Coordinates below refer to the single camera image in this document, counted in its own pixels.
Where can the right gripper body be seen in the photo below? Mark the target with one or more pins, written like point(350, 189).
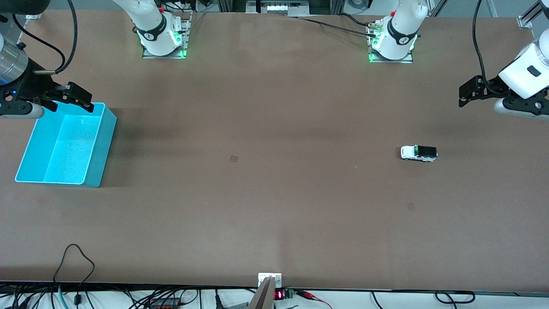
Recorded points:
point(31, 86)

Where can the white jeep toy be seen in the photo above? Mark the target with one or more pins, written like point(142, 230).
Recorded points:
point(409, 152)

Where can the teal plastic bin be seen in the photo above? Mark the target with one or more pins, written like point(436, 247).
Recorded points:
point(64, 150)

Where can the orange power strip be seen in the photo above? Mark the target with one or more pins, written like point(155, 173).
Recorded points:
point(165, 305)

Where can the red digit display module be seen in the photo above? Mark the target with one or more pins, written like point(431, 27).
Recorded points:
point(279, 295)

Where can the aluminium profile post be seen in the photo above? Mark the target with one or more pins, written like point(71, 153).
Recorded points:
point(33, 16)
point(525, 21)

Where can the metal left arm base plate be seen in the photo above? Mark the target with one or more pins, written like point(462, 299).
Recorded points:
point(407, 60)

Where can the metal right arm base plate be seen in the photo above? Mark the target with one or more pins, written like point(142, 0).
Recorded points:
point(165, 56)

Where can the metal frame with white device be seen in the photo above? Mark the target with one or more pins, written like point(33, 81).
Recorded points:
point(279, 7)

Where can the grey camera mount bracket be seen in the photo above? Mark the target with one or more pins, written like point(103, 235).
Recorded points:
point(266, 296)

